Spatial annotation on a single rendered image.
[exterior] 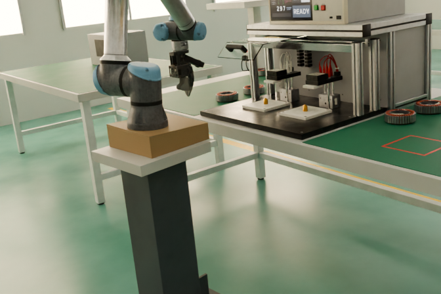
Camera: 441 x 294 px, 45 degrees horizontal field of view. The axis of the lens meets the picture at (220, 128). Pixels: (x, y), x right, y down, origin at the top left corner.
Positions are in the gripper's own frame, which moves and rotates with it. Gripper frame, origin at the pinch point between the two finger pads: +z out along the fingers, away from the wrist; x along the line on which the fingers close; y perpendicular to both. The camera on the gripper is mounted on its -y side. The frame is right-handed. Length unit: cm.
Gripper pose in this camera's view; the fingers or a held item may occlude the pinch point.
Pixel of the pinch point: (189, 93)
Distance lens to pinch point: 243.2
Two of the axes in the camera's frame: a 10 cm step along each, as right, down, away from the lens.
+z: 0.9, 9.6, 2.7
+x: 6.1, 1.6, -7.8
